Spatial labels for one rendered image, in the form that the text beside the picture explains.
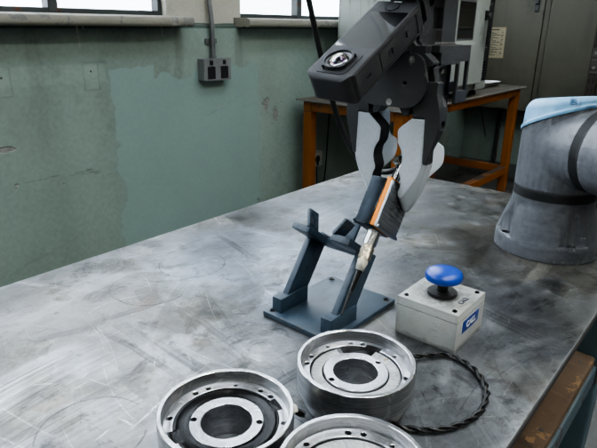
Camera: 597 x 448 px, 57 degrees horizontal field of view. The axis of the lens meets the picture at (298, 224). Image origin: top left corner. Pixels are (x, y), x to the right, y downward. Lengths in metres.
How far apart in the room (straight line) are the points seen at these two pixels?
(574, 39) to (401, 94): 3.72
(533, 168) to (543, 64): 3.40
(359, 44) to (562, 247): 0.51
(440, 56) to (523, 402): 0.32
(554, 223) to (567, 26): 3.40
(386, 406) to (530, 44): 3.90
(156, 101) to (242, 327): 1.73
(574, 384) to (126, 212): 1.72
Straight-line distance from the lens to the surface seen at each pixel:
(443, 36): 0.54
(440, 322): 0.59
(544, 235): 0.86
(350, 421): 0.44
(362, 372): 0.53
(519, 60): 4.29
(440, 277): 0.59
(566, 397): 1.04
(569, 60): 4.20
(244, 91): 2.59
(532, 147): 0.85
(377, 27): 0.48
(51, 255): 2.15
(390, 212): 0.52
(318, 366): 0.51
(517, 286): 0.78
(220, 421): 0.48
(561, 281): 0.82
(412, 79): 0.49
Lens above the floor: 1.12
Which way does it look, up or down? 20 degrees down
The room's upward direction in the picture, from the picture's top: 1 degrees clockwise
